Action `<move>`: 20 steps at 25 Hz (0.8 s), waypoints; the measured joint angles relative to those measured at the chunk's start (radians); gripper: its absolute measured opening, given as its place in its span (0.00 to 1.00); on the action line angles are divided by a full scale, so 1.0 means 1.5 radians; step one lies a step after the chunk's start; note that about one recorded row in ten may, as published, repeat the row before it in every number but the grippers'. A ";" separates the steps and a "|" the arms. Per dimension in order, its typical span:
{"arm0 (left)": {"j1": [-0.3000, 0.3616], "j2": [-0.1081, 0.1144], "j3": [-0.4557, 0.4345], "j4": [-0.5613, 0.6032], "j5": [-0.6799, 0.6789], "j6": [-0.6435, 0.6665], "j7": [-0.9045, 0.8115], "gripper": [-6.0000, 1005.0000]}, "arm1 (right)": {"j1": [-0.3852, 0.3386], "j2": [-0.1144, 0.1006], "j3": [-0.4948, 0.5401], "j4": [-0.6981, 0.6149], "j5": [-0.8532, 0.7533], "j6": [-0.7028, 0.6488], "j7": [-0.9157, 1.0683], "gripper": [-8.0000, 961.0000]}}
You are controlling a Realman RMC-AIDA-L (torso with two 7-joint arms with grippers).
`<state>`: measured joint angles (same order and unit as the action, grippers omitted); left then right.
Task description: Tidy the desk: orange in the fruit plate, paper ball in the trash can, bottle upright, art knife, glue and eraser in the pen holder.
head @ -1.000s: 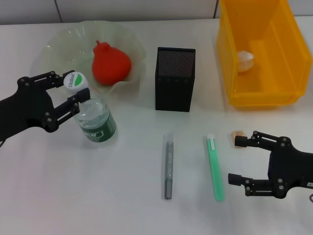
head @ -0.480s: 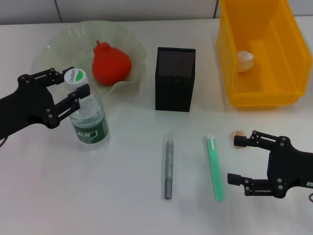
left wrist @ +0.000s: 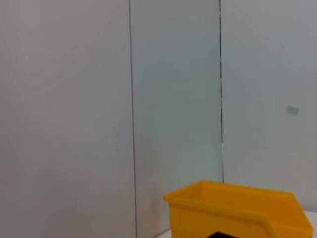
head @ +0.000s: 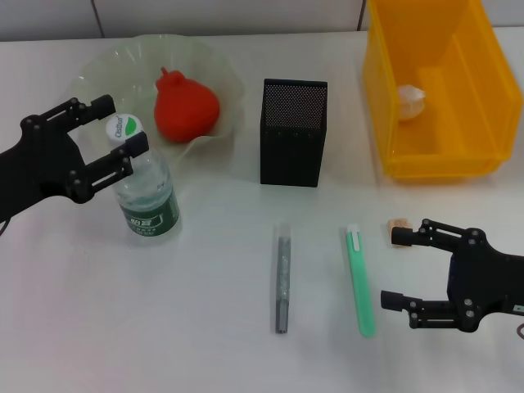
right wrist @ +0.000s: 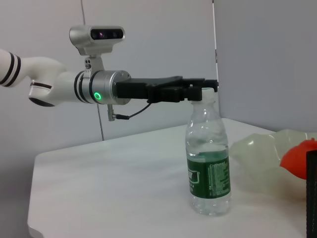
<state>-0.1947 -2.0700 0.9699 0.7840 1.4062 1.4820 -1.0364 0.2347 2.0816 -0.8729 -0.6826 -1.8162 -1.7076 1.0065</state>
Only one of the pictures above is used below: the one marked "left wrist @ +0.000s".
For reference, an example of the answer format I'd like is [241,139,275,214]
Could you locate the black mesh pen holder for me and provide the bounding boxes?
[207,232,239,238]

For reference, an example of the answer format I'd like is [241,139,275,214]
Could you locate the yellow plastic storage bin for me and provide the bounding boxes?
[163,180,315,238]

